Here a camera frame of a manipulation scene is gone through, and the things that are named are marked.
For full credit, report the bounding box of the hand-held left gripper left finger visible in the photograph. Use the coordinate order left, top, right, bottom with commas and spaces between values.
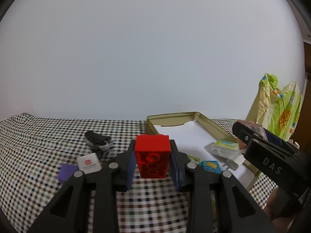
28, 139, 137, 233

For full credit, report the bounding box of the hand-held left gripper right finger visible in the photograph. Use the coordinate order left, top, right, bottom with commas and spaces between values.
170, 139, 276, 233

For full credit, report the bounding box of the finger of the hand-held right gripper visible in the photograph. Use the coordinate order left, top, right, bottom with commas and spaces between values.
264, 128, 289, 147
232, 122, 295, 154

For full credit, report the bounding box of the pink-framed card stack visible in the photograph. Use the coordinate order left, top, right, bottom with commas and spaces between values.
237, 119, 269, 150

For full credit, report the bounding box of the red building block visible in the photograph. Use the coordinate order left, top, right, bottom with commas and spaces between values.
135, 134, 171, 179

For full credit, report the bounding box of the clear plastic case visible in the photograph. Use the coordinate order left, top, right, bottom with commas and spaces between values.
204, 139, 240, 161

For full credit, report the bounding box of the white power adapter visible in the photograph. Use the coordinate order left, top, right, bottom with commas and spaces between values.
222, 154, 246, 171

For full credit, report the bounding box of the blue building block yellow print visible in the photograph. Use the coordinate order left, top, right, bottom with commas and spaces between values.
200, 160, 220, 174

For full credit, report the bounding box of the white box with red label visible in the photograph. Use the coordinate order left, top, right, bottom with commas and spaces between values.
77, 153, 102, 174

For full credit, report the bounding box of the black hair claw clip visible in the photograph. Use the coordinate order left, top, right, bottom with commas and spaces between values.
85, 130, 114, 159

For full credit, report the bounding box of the gold tin box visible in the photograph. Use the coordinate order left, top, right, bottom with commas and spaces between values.
146, 112, 261, 190

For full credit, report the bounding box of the purple block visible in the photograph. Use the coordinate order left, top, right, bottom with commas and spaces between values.
57, 164, 79, 183

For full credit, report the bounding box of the person's right forearm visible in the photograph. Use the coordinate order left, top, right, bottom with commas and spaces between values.
264, 187, 295, 224

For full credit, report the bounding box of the yellow green printed cloth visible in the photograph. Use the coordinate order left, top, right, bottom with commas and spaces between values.
245, 73, 303, 141

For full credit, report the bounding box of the white paper lining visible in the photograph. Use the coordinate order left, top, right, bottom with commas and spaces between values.
154, 119, 253, 187

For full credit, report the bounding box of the black white checked tablecloth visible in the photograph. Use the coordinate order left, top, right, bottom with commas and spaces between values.
0, 113, 280, 233

